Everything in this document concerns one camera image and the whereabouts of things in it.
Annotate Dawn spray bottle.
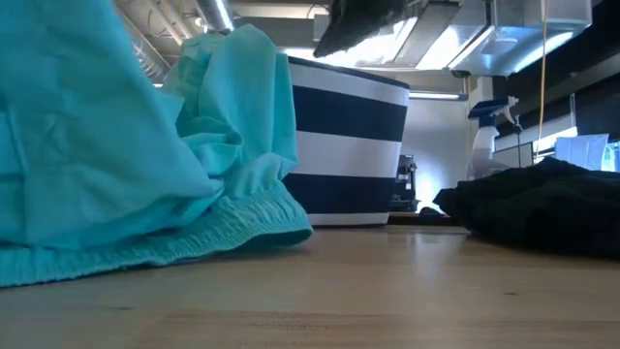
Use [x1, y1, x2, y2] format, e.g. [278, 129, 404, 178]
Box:
[466, 95, 521, 181]

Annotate navy white striped fabric bin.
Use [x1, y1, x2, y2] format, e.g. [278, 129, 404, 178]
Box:
[282, 55, 412, 228]

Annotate bright ceiling light panel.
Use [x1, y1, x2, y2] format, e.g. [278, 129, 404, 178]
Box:
[283, 17, 420, 69]

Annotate yellow hanging cable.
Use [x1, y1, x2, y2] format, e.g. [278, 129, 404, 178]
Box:
[534, 0, 549, 162]

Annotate teal garment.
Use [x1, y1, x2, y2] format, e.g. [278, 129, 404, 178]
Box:
[0, 0, 314, 289]

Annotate black garment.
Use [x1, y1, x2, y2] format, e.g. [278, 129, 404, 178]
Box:
[432, 155, 620, 259]

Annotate pale hanging sheet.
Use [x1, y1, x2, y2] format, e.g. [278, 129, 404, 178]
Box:
[554, 133, 610, 173]

